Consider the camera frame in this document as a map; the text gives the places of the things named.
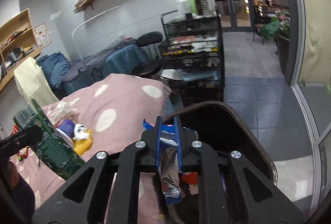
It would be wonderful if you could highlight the blue snack wrapper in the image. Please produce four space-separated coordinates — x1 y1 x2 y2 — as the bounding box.
142 119 199 206

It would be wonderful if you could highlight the silver green drink carton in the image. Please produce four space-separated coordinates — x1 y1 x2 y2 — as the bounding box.
13 98 85 180

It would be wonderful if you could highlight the dark brown trash bin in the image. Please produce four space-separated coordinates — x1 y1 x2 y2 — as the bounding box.
163 101 278 223

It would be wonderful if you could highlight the pink polka dot blanket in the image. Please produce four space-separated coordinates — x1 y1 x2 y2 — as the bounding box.
11 74 170 223

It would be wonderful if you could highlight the purple lidded cup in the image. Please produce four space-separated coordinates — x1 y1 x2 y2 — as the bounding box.
56 119 75 148

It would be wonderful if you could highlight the black round stool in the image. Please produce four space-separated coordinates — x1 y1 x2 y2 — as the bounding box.
132 31 163 78

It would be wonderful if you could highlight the crumpled white paper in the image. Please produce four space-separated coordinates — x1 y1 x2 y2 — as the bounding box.
47 97 80 123

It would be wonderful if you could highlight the cream cloth covered chair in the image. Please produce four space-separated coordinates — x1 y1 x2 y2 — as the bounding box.
13 57 59 108

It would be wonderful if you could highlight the yellow wrapper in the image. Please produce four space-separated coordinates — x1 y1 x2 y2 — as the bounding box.
73 130 92 156

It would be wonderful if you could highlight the blue cloth pile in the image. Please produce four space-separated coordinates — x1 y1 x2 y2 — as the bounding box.
36 52 71 90

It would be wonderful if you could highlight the wooden cubby shelf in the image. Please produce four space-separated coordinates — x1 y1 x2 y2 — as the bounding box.
1 8 41 89

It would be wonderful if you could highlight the white curved floor lamp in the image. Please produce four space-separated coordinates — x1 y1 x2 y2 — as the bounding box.
71 6 121 61

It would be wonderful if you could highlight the clear plastic bottle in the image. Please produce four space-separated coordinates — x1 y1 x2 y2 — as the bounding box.
200 0 217 17

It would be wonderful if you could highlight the potted green plant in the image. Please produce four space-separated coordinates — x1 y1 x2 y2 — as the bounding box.
260 10 291 75

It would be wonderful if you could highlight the black wire shelf cart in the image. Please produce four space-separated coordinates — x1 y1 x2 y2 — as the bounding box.
159 11 225 106

